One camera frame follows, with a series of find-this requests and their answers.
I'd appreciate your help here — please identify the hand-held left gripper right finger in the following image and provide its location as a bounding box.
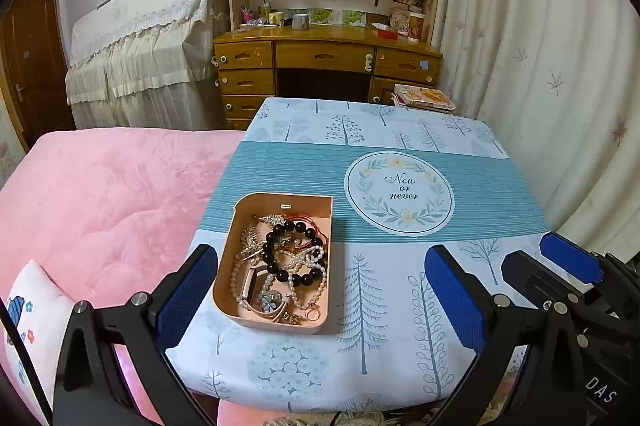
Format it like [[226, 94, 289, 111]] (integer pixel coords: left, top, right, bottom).
[[423, 244, 592, 426]]

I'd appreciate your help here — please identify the pink string bracelet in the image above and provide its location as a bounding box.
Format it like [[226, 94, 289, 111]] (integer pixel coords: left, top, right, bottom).
[[282, 216, 332, 251]]

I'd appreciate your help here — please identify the brown patterned paper bag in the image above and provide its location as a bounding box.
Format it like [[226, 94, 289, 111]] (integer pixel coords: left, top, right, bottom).
[[390, 3, 411, 34]]

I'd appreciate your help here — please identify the black bead bracelet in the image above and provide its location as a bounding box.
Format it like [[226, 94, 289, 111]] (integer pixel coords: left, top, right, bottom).
[[261, 222, 326, 287]]

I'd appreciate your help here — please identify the cream lace furniture cover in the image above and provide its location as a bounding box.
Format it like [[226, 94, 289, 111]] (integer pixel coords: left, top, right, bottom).
[[65, 0, 233, 131]]

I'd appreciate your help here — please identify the brown wooden door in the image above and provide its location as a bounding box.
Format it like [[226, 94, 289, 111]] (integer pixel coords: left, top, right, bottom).
[[0, 0, 76, 137]]

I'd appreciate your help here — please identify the blue flower brooch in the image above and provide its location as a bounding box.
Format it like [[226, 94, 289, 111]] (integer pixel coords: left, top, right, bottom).
[[260, 290, 285, 313]]

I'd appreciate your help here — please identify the tree print tablecloth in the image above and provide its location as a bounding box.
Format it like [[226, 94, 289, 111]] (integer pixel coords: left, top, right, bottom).
[[165, 97, 571, 414]]

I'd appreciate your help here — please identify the black cable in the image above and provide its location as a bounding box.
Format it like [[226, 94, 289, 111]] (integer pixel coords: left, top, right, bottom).
[[0, 301, 55, 426]]

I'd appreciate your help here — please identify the pearl necklace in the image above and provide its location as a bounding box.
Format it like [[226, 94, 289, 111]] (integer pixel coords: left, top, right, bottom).
[[280, 246, 328, 322]]

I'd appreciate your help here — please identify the cream leaf print curtain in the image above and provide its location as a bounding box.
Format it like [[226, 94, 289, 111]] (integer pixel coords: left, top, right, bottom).
[[430, 0, 640, 257]]

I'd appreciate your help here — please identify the beige strap wrist watch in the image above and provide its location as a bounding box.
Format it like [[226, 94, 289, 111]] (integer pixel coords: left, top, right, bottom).
[[240, 263, 296, 323]]

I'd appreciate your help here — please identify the gold leaf hair comb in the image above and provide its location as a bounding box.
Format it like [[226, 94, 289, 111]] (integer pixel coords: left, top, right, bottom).
[[239, 225, 263, 261]]

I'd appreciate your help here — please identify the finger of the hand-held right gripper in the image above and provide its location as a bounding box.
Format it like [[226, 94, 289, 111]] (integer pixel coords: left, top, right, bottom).
[[539, 231, 640, 317], [501, 250, 601, 311]]

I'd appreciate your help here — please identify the wooden desk with drawers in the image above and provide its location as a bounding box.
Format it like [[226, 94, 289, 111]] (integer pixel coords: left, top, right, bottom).
[[212, 26, 445, 131]]

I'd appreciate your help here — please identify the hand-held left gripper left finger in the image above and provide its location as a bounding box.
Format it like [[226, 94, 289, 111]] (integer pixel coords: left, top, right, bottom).
[[51, 244, 220, 426]]

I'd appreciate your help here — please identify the white embroidered pillow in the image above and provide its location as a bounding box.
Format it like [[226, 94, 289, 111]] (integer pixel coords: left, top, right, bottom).
[[0, 258, 76, 422]]

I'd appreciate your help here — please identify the pearl bracelet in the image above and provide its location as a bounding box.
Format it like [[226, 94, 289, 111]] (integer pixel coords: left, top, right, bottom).
[[229, 253, 261, 307]]

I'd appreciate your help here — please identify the pink plush blanket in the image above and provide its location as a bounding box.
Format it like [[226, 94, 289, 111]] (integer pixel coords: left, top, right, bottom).
[[0, 128, 247, 426]]

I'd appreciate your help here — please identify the stack of picture books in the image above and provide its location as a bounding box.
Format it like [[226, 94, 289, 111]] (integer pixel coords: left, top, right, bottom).
[[392, 83, 457, 114]]

